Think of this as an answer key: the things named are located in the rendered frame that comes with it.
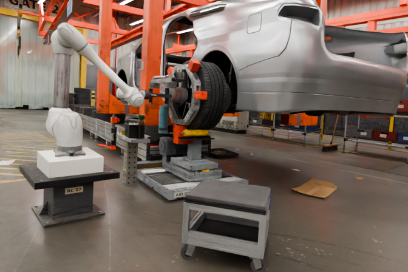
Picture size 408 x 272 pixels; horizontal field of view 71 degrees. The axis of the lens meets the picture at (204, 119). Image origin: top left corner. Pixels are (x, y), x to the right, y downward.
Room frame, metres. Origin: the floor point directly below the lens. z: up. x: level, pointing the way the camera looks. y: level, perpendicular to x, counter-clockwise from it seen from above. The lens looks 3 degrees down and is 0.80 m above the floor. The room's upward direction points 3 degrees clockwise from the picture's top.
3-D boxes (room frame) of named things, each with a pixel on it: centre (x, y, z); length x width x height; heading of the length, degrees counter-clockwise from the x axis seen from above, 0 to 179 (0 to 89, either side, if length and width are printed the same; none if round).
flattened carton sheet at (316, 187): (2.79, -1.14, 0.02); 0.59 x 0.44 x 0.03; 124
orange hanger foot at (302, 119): (4.41, -1.41, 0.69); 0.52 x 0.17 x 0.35; 124
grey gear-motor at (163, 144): (3.07, 0.25, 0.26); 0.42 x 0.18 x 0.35; 124
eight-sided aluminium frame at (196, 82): (2.69, 0.22, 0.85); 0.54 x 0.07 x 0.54; 34
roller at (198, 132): (2.64, 0.07, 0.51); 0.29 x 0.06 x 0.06; 124
